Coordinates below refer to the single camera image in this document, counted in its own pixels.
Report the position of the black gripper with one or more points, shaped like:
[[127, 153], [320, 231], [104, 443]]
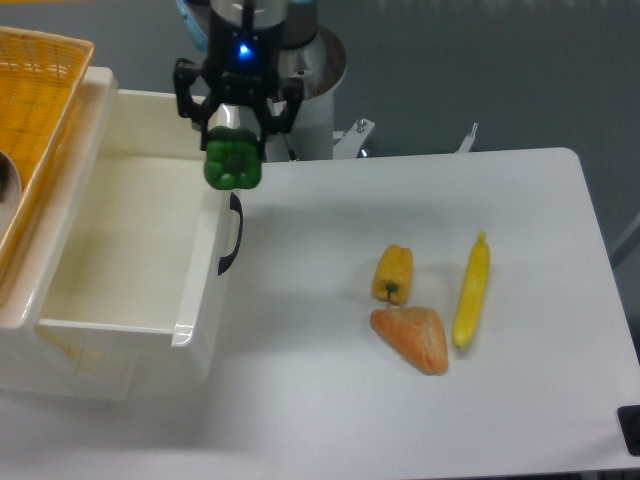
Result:
[[244, 43]]

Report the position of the green bell pepper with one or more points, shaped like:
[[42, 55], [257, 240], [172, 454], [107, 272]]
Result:
[[232, 158]]

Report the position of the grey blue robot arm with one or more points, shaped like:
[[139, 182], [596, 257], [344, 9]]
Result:
[[300, 29]]

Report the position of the open upper white drawer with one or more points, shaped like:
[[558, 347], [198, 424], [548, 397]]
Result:
[[138, 274]]

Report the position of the yellow bell pepper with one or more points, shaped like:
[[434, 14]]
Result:
[[393, 275]]

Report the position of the white drawer cabinet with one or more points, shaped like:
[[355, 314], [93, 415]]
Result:
[[35, 357]]

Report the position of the yellow woven basket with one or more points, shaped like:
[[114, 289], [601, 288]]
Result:
[[40, 78]]

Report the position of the white bowl in basket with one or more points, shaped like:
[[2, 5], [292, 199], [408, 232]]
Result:
[[11, 196]]

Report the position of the orange triangular bread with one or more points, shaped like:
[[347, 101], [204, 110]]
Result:
[[416, 333]]

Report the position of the yellow banana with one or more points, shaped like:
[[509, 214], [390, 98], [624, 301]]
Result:
[[472, 292]]

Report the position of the black object at table edge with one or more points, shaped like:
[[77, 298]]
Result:
[[629, 420]]

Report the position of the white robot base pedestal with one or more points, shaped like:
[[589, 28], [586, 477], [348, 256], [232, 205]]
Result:
[[321, 66]]

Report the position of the black drawer handle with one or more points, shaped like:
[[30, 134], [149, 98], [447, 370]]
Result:
[[235, 235]]

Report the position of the white metal bracket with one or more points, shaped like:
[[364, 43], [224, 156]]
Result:
[[469, 140]]

